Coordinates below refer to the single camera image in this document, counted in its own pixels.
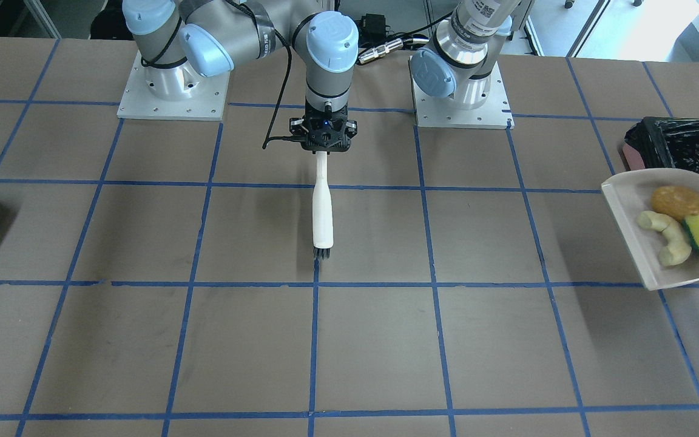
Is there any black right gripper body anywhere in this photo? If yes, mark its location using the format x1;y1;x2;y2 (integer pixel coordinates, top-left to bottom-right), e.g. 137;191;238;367
289;114;357;153

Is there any white hand brush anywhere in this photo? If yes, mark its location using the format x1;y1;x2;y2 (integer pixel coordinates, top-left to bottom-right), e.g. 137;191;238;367
312;151;334;260

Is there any white plastic dustpan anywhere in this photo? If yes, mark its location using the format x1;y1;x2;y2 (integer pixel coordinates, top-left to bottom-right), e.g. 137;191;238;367
601;168;699;290

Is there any brown potato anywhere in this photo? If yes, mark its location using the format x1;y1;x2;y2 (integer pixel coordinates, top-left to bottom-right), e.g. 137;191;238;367
650;185;699;222

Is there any pale banana peel piece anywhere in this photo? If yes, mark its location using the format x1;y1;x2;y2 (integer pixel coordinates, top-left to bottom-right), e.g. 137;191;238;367
636;210;692;266

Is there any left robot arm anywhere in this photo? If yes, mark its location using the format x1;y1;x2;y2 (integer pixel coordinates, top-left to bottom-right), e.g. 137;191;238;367
410;1;519;110

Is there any pink bin with black bag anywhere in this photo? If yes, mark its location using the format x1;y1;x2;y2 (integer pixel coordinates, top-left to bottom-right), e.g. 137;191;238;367
624;117;699;174

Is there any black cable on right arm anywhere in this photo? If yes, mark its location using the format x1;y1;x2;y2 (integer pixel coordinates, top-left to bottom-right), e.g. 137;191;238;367
228;0;308;150

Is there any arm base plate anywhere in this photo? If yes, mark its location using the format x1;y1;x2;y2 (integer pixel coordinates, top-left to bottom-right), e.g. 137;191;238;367
410;52;515;129
116;53;230;121

